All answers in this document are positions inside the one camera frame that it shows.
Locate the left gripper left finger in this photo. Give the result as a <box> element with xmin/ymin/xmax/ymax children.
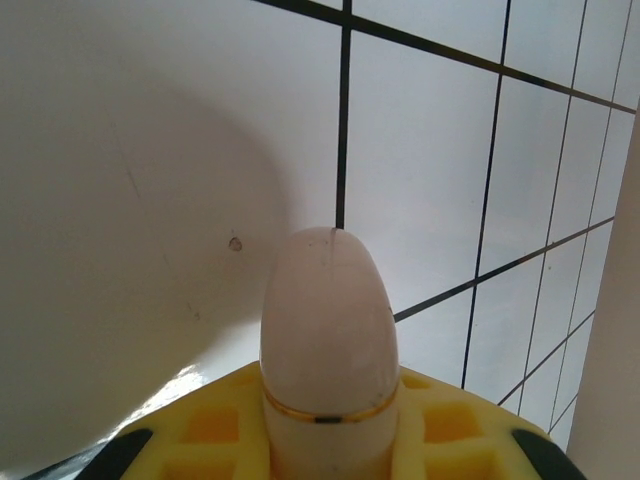
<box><xmin>44</xmin><ymin>363</ymin><xmax>275</xmax><ymax>480</ymax></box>

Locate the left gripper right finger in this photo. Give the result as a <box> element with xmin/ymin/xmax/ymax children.
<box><xmin>393</xmin><ymin>367</ymin><xmax>587</xmax><ymax>480</ymax></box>

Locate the beige earbud charging case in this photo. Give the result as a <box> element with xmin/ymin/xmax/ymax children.
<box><xmin>258</xmin><ymin>225</ymin><xmax>401</xmax><ymax>480</ymax></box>

